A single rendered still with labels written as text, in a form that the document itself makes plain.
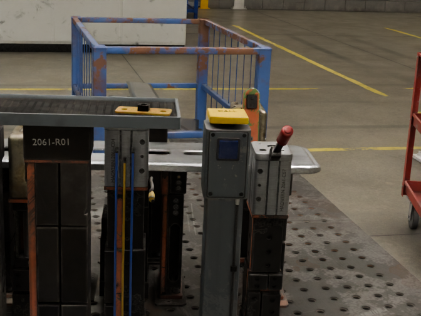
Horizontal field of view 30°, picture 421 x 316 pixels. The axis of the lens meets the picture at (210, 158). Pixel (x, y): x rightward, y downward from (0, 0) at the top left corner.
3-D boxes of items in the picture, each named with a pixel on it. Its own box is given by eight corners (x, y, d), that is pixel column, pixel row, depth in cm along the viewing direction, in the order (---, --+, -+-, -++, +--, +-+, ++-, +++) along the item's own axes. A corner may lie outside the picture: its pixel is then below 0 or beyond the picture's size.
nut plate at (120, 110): (172, 111, 122) (172, 103, 122) (169, 116, 118) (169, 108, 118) (118, 108, 123) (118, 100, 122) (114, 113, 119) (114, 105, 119)
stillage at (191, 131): (71, 175, 470) (70, 15, 444) (201, 171, 490) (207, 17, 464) (93, 254, 358) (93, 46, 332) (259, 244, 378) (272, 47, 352)
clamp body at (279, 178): (279, 313, 158) (292, 140, 148) (288, 341, 147) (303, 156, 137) (232, 313, 157) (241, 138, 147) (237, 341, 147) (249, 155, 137)
